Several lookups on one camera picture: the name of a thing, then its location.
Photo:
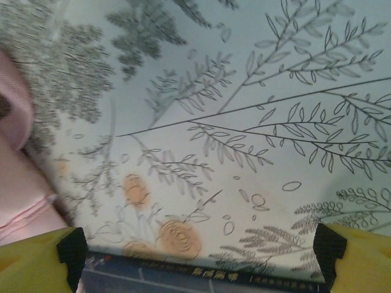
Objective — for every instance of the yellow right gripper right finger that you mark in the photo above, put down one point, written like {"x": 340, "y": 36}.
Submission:
{"x": 363, "y": 265}

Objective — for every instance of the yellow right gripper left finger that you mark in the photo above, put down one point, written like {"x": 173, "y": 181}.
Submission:
{"x": 30, "y": 265}

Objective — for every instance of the pink backpack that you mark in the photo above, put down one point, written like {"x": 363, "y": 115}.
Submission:
{"x": 18, "y": 189}

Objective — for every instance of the thin dark blue book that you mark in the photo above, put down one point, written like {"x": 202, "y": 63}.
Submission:
{"x": 183, "y": 280}

